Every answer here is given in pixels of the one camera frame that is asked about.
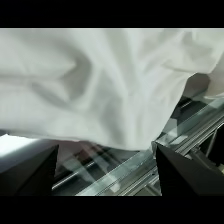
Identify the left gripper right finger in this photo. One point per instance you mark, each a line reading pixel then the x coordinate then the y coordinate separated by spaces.
pixel 181 175

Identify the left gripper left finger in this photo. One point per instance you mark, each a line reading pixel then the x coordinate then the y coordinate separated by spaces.
pixel 31 173

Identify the white shirt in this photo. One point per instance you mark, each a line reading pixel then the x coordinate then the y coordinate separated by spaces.
pixel 100 83

